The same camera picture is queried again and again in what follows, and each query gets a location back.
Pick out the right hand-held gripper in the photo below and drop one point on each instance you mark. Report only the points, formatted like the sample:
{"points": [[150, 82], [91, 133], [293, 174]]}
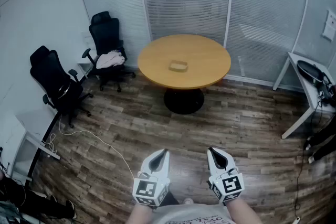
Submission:
{"points": [[228, 186]]}

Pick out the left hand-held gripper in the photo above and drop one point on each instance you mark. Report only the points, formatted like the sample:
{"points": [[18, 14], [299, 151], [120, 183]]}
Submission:
{"points": [[147, 189]]}

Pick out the small tan tray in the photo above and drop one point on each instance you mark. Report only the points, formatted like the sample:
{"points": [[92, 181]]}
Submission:
{"points": [[178, 65]]}

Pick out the person's left forearm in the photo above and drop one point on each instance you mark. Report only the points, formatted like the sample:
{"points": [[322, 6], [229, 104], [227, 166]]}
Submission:
{"points": [[139, 213]]}

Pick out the person's right forearm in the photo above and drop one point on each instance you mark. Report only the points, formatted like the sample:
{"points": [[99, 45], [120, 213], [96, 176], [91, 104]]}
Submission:
{"points": [[242, 211]]}

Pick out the person's black trouser leg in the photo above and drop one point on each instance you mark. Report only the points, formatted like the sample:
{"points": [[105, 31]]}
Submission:
{"points": [[169, 198]]}

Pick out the person's white shoe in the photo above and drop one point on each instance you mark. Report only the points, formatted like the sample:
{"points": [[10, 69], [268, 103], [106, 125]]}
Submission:
{"points": [[188, 201]]}

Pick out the person's printed white shirt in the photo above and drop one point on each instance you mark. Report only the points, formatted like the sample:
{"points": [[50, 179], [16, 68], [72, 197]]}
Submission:
{"points": [[194, 215]]}

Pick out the white power strip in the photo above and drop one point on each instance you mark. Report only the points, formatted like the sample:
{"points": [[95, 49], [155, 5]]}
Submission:
{"points": [[296, 220]]}

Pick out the pale crumpled cloth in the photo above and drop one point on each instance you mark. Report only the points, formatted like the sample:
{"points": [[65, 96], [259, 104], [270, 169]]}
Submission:
{"points": [[109, 60]]}

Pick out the white desk with angled legs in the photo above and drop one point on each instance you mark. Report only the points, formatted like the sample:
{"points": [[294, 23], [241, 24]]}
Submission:
{"points": [[309, 89]]}

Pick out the round wooden table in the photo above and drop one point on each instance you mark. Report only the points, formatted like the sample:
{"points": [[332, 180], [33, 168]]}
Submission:
{"points": [[183, 47]]}

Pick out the small white side table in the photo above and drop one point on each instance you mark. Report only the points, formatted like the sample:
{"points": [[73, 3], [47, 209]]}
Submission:
{"points": [[85, 66]]}

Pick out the black oval bag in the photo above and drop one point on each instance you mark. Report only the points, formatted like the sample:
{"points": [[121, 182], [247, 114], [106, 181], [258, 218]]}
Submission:
{"points": [[309, 70]]}

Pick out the white desk with black leg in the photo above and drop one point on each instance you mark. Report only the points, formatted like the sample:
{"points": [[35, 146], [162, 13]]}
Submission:
{"points": [[26, 123]]}

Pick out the black office chair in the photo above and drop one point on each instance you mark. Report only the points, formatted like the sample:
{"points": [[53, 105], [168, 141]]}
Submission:
{"points": [[50, 70], [105, 31]]}

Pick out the white paper notice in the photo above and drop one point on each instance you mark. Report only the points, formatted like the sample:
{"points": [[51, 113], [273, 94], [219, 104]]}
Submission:
{"points": [[329, 26]]}

